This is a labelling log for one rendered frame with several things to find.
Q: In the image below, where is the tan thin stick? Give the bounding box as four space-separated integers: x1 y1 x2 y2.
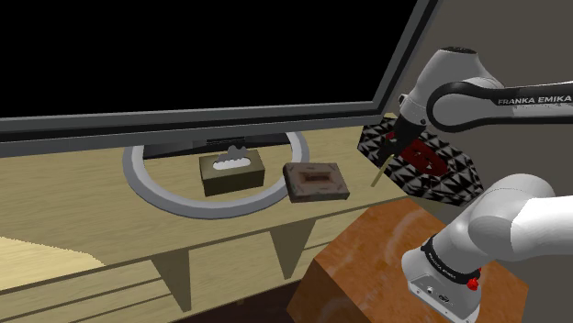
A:
370 153 396 188

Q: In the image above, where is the black studded box red mark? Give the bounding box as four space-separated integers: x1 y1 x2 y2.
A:
356 117 486 208

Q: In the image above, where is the brown flat book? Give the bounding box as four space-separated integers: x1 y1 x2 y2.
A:
282 161 352 205

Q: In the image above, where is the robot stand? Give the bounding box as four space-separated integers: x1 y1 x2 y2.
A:
286 197 530 323

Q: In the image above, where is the brown tissue box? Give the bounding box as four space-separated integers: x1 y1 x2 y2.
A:
198 145 266 198

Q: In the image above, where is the light wooden television bench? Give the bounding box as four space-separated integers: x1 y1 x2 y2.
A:
0 113 454 323

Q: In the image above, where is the television with ring stand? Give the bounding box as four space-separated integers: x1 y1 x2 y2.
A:
0 0 443 221

